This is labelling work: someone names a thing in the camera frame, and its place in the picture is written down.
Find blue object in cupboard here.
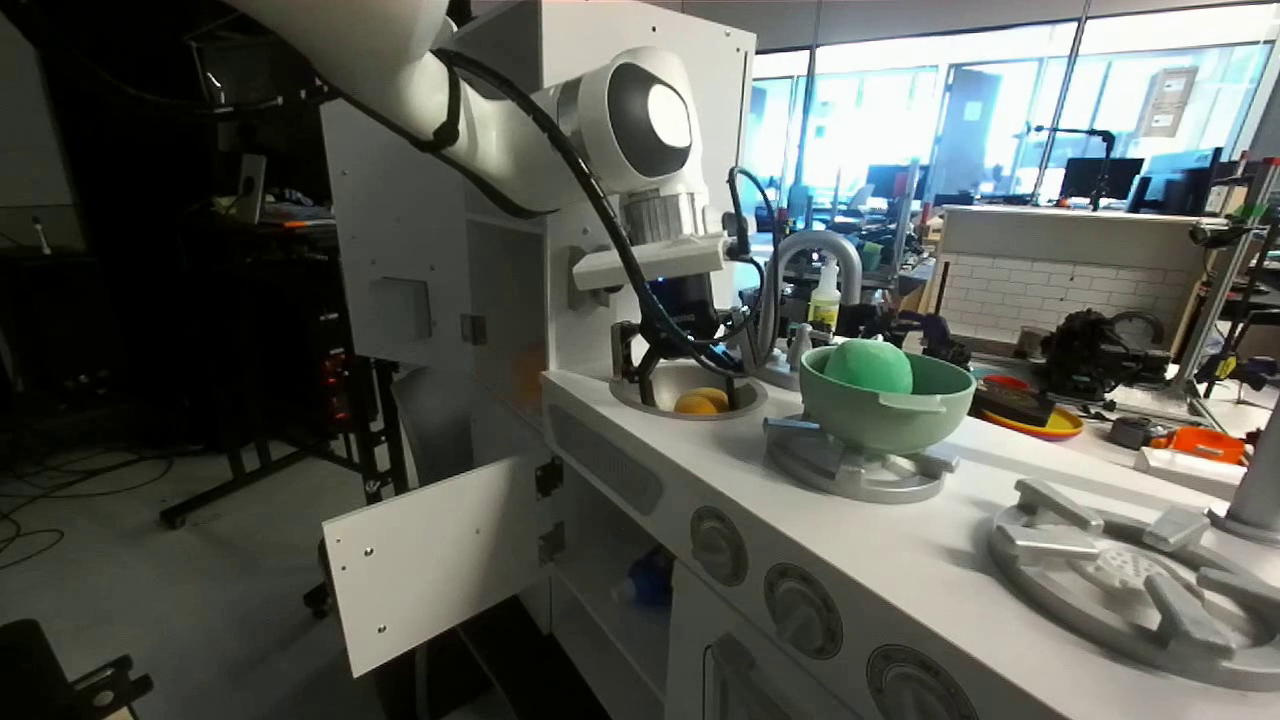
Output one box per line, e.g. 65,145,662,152
625,549,674,614

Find green toy bowl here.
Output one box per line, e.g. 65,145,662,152
796,344,978,460

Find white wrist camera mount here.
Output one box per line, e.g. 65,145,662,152
566,237,732,295

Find grey toy faucet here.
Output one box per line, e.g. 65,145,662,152
745,228,865,393

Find clear spray bottle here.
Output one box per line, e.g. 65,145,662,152
806,255,842,335

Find small distant black monitor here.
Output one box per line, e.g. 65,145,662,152
1055,156,1149,207

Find green toy ball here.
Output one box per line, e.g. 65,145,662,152
821,340,918,399

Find white toy oven door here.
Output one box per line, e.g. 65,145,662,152
660,573,871,720

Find white toy kitchen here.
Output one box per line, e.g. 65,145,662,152
317,0,1280,720

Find grey toy burner grate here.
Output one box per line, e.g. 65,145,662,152
983,477,1280,695
758,413,964,507

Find orange tool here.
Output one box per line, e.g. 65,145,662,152
1167,421,1257,468

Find yellow plate with red item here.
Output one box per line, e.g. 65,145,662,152
970,372,1088,442

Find black floor stand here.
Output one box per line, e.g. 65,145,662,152
0,614,154,720

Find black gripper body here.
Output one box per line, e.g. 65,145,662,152
634,270,751,362

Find small white cupboard door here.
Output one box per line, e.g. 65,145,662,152
320,454,550,681

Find white partition counter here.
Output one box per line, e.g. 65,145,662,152
936,204,1251,356

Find black work table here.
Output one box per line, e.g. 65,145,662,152
154,195,403,533

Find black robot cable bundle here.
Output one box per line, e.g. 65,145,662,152
433,45,776,375

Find yellow toy ball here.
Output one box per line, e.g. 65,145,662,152
671,384,732,421

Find black device pile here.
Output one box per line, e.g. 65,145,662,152
1034,309,1164,397

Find grey round stove knob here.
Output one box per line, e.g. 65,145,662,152
758,562,846,663
865,642,978,720
687,504,751,590

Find grey upright pole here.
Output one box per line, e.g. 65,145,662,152
1221,402,1280,543

